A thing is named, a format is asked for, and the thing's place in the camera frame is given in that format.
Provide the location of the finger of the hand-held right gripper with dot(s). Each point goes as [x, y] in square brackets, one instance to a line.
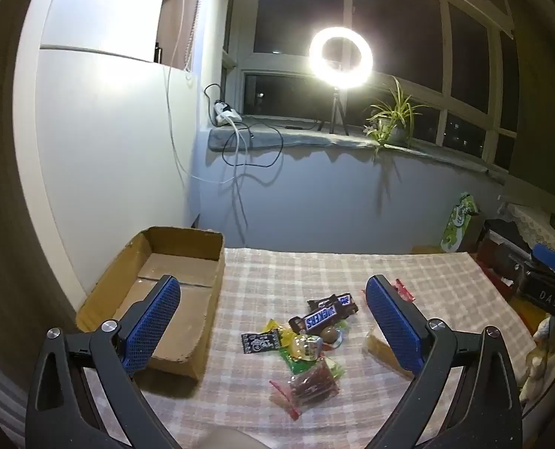
[547, 256]

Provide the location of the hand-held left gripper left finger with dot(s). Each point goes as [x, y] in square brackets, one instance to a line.
[151, 325]

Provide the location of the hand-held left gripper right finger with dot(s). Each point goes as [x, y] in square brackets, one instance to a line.
[392, 327]

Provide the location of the sandwich cake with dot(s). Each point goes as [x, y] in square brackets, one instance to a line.
[374, 348]

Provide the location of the packed braised egg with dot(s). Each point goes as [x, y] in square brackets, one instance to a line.
[331, 335]
[308, 346]

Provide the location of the cardboard box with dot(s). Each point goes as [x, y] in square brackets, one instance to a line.
[174, 266]

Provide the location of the brown chocolate bar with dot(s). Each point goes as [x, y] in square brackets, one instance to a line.
[322, 319]
[326, 300]

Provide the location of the clear packet of red dates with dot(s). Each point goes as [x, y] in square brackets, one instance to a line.
[312, 383]

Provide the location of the green snack packet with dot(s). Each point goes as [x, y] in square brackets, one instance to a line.
[290, 365]

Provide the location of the white lace cloth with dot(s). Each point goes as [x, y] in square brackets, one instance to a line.
[534, 227]

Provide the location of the red snack wrapper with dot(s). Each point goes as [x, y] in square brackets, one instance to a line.
[404, 290]

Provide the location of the black box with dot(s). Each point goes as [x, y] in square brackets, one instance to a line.
[504, 238]

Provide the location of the pale soft object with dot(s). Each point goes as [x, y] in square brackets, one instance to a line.
[539, 360]

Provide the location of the green printed bag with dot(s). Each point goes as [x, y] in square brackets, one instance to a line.
[460, 222]

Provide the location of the small black snack packet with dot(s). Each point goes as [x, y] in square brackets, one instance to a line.
[259, 342]

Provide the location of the checked tablecloth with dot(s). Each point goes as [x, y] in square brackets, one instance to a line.
[259, 280]

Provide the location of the yellow candy packet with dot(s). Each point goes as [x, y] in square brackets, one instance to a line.
[273, 326]

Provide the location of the white wardrobe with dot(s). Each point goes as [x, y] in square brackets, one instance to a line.
[109, 149]

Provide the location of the potted spider plant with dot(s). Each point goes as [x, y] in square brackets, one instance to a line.
[392, 119]

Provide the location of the black tripod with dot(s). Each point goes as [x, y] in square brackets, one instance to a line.
[336, 107]

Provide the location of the large window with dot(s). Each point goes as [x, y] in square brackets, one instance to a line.
[296, 18]

